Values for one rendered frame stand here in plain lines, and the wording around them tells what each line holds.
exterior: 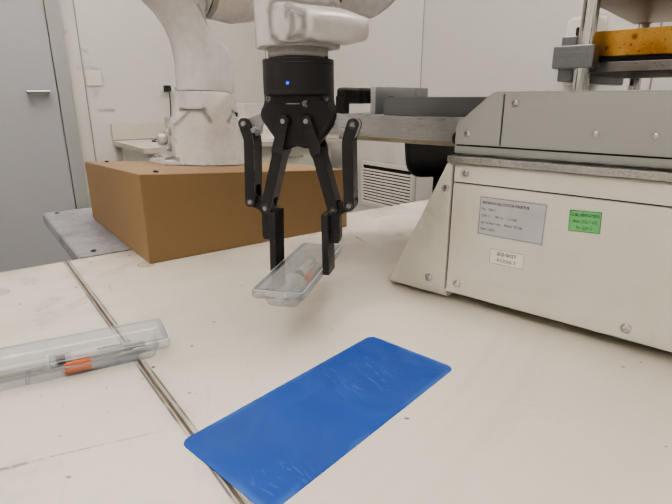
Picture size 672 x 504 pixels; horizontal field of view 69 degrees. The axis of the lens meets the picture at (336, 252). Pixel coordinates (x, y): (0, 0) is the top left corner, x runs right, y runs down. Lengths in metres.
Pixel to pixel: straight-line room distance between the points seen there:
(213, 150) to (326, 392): 0.65
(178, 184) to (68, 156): 2.53
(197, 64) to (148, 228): 0.36
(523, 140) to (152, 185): 0.52
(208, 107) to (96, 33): 2.42
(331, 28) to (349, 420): 0.33
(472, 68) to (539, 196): 2.21
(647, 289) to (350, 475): 0.34
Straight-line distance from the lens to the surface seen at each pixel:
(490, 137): 0.58
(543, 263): 0.58
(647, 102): 0.54
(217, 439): 0.40
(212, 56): 1.01
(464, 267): 0.61
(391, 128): 0.71
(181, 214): 0.81
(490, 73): 2.68
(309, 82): 0.52
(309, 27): 0.47
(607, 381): 0.52
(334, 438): 0.39
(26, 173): 3.30
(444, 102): 0.68
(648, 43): 0.61
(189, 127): 1.01
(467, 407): 0.44
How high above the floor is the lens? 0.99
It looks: 17 degrees down
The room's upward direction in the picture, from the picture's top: straight up
